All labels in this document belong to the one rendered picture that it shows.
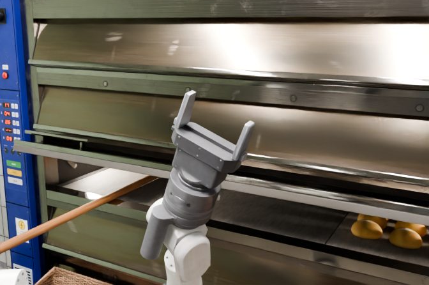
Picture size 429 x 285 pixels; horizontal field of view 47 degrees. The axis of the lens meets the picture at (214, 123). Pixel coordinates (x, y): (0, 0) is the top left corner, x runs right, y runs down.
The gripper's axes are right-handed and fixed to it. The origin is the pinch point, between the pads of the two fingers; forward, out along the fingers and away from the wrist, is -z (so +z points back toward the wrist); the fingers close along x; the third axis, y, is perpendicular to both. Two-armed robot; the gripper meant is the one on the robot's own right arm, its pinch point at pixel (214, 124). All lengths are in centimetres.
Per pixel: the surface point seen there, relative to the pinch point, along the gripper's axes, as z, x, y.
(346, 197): 31, -21, 54
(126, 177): 101, 69, 95
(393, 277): 53, -43, 65
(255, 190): 43, 2, 54
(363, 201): 30, -25, 54
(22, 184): 107, 100, 63
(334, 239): 60, -23, 76
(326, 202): 35, -17, 54
